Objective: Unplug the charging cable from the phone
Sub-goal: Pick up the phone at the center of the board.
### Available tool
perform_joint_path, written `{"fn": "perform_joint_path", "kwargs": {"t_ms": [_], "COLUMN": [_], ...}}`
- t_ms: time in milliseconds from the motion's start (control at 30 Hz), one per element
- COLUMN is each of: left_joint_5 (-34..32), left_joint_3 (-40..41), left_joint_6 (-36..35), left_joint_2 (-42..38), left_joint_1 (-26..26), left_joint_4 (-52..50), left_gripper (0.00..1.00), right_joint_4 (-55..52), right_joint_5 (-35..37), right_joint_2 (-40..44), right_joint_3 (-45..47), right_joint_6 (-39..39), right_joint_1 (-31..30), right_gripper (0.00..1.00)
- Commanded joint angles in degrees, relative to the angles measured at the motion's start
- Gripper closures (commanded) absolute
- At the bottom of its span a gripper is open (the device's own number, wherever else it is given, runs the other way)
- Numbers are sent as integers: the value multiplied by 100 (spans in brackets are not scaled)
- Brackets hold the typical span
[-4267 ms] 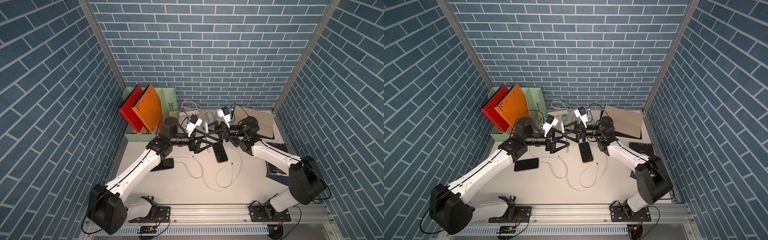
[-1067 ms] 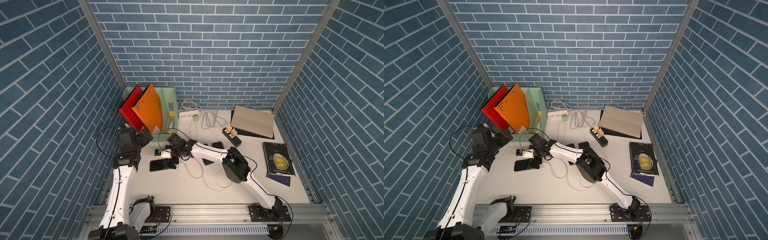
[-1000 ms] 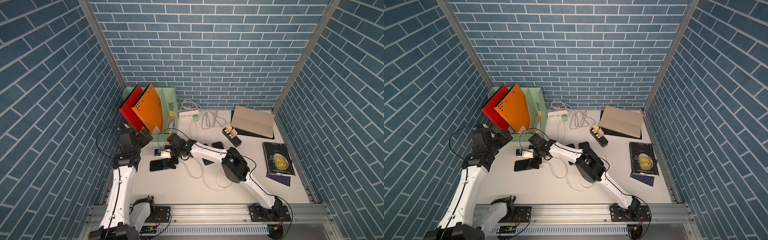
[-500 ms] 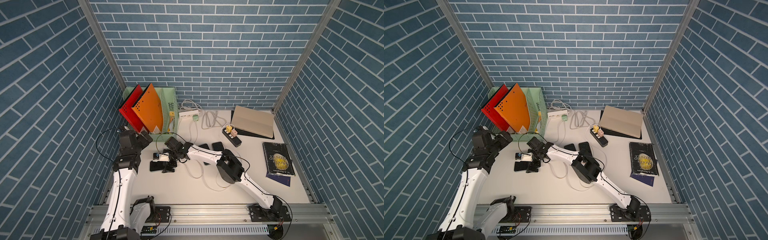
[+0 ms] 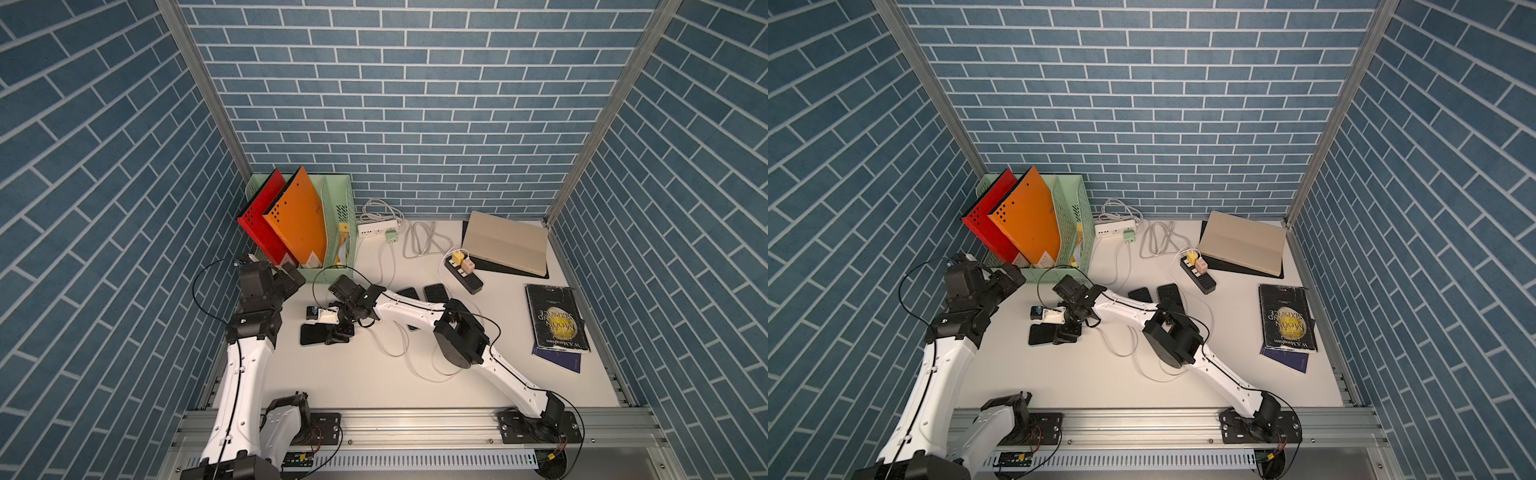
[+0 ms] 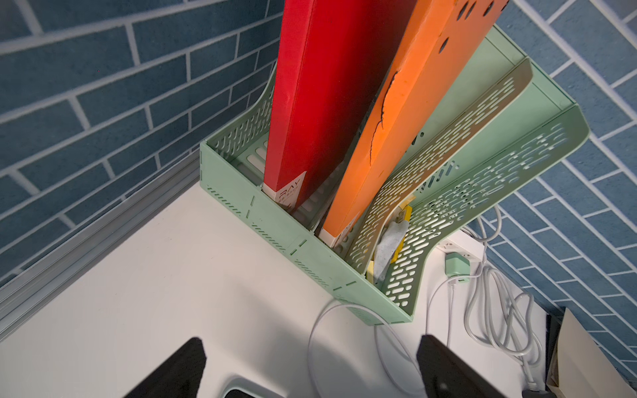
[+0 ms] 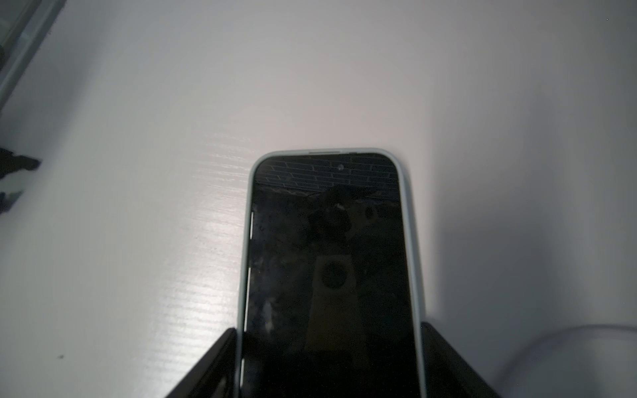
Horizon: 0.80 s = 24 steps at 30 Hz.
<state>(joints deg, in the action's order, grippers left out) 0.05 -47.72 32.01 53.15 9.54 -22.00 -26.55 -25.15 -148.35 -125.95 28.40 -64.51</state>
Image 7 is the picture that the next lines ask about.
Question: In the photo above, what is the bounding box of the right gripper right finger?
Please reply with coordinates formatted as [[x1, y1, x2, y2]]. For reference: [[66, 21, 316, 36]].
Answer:
[[421, 322, 500, 398]]

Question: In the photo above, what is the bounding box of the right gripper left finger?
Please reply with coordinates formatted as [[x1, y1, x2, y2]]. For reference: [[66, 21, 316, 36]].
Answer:
[[166, 328, 237, 398]]

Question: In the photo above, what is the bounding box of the white cable of green phone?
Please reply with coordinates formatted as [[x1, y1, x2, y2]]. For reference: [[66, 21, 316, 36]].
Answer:
[[497, 324, 637, 398]]

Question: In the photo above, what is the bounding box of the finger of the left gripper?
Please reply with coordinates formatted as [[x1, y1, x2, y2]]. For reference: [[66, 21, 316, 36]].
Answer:
[[0, 148, 41, 179], [0, 191, 23, 214]]

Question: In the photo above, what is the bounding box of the phone with green case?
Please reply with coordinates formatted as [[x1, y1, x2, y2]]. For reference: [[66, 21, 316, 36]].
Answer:
[[233, 149, 426, 397]]

